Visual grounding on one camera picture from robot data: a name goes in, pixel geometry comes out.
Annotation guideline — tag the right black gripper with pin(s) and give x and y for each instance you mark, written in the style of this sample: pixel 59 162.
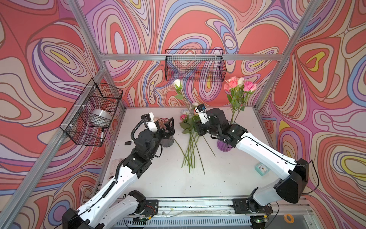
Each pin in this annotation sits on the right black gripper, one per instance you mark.
pixel 200 129

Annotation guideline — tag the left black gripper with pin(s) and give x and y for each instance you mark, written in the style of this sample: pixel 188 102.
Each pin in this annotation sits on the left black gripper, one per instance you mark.
pixel 169 131

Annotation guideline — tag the small dark pink rose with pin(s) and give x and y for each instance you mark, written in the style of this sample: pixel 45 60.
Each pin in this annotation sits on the small dark pink rose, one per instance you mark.
pixel 187 126

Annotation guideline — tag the white green-tinged rose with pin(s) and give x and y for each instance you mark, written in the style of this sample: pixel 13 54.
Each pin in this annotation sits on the white green-tinged rose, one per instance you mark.
pixel 180 95

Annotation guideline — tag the salmon pink rose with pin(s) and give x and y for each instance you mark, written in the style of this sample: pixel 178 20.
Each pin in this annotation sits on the salmon pink rose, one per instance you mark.
pixel 229 88

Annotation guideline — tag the magenta pink rose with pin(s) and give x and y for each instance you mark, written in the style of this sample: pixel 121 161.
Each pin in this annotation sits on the magenta pink rose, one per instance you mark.
pixel 248 90

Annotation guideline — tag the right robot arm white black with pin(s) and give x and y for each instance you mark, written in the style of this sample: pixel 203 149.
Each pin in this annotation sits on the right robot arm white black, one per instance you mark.
pixel 292 173

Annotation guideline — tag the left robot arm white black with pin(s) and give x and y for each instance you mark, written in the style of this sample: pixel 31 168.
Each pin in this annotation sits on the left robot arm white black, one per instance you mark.
pixel 102 211

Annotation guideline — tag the red grey glass vase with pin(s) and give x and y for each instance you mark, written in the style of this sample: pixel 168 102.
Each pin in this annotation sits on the red grey glass vase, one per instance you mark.
pixel 166 143

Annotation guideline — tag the blue purple glass vase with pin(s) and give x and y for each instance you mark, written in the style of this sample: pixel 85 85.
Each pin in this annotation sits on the blue purple glass vase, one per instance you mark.
pixel 222 146

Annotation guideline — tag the white blue flower sprig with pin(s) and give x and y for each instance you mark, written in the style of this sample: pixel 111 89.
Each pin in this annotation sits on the white blue flower sprig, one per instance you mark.
pixel 196 137

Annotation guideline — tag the mint green alarm clock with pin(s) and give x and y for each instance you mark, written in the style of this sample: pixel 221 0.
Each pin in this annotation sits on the mint green alarm clock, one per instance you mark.
pixel 261 169

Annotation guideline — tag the pink calculator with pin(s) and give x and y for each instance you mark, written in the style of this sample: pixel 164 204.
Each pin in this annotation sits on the pink calculator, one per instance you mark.
pixel 114 165

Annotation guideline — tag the silver tape roll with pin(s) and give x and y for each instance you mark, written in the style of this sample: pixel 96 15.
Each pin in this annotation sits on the silver tape roll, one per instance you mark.
pixel 102 113

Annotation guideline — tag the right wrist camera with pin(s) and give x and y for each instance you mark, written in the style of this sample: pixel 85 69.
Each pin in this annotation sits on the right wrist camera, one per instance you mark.
pixel 201 110

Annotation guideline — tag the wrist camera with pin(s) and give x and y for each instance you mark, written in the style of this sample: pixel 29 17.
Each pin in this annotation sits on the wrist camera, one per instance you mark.
pixel 148 121
pixel 201 110

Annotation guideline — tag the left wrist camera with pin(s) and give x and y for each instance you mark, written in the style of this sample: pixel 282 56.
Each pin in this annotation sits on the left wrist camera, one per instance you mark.
pixel 148 121

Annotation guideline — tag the back black wire basket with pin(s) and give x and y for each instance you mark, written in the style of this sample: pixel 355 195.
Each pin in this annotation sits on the back black wire basket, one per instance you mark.
pixel 195 65

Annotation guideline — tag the black wire basket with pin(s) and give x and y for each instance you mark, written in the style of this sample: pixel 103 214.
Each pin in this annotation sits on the black wire basket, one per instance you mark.
pixel 195 65
pixel 85 128

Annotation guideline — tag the left black wire basket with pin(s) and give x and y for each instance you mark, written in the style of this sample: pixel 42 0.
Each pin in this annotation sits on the left black wire basket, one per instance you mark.
pixel 85 128

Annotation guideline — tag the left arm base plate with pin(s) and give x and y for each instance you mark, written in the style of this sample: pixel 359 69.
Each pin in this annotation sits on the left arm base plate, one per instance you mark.
pixel 145 207

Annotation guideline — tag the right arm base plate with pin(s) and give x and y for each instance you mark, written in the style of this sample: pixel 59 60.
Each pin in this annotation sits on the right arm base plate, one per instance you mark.
pixel 243 206

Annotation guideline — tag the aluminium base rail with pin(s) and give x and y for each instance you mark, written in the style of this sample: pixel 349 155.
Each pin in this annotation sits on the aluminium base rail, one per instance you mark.
pixel 217 211

